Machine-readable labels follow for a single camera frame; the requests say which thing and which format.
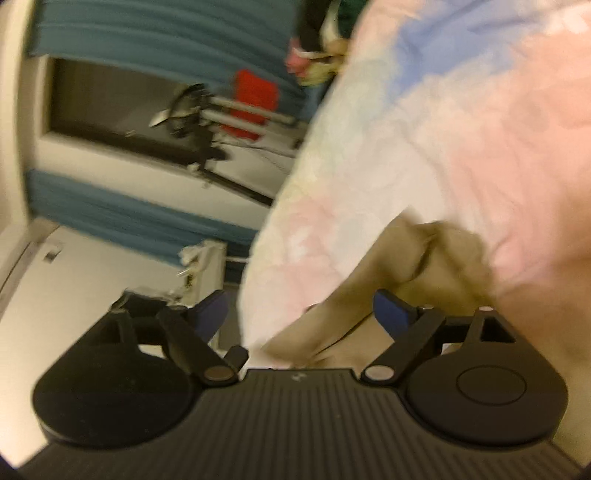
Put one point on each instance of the white and black chair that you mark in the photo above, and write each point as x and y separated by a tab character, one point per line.
240	189

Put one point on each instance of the dark window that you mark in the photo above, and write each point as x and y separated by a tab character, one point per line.
106	97

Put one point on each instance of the green garment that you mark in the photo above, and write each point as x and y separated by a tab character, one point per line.
351	14

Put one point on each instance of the yellow-green cloth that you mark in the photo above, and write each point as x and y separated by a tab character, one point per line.
318	71

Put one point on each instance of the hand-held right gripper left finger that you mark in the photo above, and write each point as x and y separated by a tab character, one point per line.
212	310

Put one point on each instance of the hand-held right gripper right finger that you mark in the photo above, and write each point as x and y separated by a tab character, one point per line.
390	314

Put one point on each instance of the pastel tie-dye blanket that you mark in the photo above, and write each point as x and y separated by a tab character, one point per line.
461	138

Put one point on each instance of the red fabric bag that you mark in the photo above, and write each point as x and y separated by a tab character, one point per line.
254	87

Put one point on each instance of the narrow blue curtain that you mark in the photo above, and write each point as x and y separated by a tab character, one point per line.
115	212

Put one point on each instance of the wide blue curtain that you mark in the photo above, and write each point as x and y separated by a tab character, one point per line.
161	27

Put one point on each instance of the khaki printed t-shirt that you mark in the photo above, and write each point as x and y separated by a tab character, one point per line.
415	267

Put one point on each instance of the black garment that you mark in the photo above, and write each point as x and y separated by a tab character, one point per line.
309	23

